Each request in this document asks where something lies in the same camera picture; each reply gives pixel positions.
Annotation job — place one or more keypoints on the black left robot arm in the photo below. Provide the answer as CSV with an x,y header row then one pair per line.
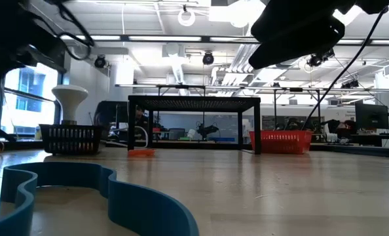
x,y
11,32

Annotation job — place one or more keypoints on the black plastic basket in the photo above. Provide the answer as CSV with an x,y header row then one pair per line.
x,y
70,147

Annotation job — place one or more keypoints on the black overhead frame bar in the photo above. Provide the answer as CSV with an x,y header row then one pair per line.
x,y
207,39

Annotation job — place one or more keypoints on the black computer monitor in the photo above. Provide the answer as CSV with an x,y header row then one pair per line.
x,y
371,116

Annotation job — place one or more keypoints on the black ceiling camera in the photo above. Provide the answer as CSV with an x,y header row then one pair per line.
x,y
100,61
208,58

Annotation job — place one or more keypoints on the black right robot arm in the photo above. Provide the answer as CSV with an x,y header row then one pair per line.
x,y
371,5

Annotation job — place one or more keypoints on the black table edge frame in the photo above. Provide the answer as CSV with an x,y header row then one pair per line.
x,y
361,150

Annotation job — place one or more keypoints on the red plastic basket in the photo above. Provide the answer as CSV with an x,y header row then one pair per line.
x,y
279,142

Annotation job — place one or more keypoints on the white mushroom shaped bulb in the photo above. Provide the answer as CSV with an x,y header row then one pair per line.
x,y
70,98

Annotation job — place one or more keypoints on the blue rubber band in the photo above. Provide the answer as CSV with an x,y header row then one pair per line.
x,y
142,209

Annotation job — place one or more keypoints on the black background robot arm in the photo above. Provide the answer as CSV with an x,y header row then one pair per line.
x,y
207,129

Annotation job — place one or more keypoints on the person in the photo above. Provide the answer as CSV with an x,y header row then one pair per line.
x,y
140,116

